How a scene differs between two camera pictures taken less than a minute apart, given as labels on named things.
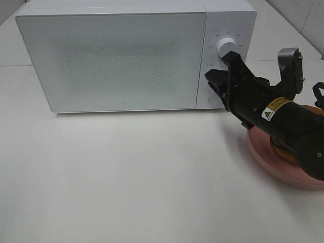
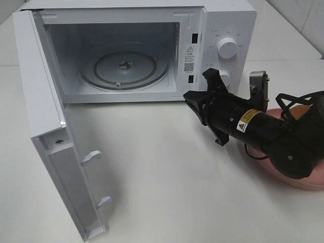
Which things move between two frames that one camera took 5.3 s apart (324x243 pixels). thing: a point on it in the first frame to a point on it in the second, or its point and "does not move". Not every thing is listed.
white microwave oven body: (132, 56) does not move
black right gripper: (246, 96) to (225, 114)
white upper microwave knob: (225, 45) does not move
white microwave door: (106, 62) to (48, 127)
